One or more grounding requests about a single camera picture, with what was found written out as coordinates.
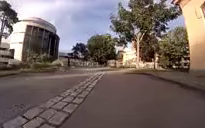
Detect pale yellow building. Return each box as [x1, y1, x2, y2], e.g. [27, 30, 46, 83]
[116, 49, 139, 68]

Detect grey asphalt path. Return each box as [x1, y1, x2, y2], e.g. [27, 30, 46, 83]
[58, 68, 205, 128]

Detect tall broad tree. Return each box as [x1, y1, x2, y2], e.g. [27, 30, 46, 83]
[109, 0, 181, 69]

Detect bushes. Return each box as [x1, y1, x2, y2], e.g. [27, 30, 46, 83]
[25, 53, 64, 70]

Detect cobblestone strip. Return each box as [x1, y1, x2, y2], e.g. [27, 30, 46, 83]
[1, 71, 106, 128]

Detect grass verge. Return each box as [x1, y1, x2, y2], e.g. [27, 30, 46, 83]
[0, 63, 91, 78]

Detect grey pavement strip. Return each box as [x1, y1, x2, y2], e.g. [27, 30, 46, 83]
[129, 68, 205, 96]

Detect grey asphalt road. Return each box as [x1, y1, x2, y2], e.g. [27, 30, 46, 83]
[0, 69, 101, 128]

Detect white round building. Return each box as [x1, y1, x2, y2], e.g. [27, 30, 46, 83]
[9, 17, 61, 65]

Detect small yellow building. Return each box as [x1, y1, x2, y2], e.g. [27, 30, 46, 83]
[172, 0, 205, 73]

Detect low pale building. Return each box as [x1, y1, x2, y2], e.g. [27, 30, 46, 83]
[0, 40, 16, 66]

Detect tall thin-trunked tree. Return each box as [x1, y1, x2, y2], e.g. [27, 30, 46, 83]
[0, 0, 20, 66]

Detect low pale wall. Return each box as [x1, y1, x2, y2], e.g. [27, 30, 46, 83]
[58, 57, 102, 68]

